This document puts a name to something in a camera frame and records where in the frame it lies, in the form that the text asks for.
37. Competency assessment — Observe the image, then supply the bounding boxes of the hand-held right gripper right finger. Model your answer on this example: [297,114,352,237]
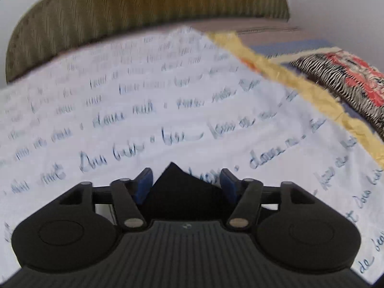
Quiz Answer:
[220,168,316,232]

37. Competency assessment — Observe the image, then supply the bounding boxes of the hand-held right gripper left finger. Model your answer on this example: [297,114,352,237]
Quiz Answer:
[58,167,154,232]

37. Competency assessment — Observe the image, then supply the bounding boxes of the black pants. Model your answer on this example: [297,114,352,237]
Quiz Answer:
[141,162,237,223]

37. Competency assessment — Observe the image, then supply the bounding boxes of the white script-printed blanket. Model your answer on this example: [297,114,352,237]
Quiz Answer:
[0,25,384,282]

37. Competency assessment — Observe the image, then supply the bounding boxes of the zebra floral patterned cloth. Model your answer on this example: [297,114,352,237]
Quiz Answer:
[289,46,384,126]

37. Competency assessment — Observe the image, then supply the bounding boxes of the striped bed sheet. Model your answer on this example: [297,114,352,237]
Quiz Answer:
[189,16,384,134]

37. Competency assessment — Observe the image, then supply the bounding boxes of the olive padded headboard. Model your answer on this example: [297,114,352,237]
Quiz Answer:
[5,0,291,84]

